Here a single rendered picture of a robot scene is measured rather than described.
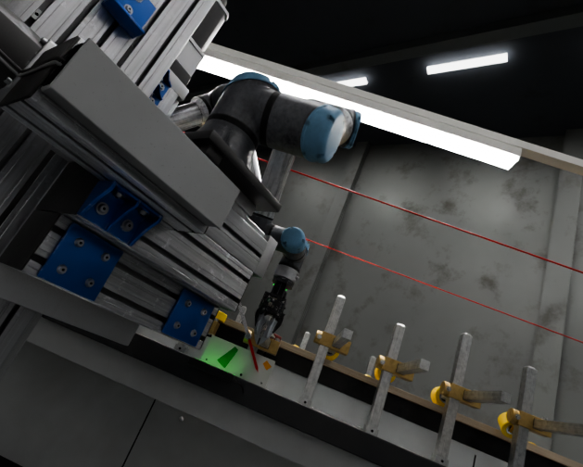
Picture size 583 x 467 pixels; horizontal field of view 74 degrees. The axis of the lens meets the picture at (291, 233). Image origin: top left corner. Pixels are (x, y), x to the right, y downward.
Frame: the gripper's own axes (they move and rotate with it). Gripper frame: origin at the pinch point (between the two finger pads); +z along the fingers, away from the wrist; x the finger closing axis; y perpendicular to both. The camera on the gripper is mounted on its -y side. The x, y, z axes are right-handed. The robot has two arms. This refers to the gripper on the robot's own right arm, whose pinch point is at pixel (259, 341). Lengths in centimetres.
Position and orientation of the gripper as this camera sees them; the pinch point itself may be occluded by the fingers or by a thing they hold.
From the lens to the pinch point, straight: 124.5
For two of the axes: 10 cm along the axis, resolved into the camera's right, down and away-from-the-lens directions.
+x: 9.3, 3.5, -1.3
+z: -3.7, 8.5, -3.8
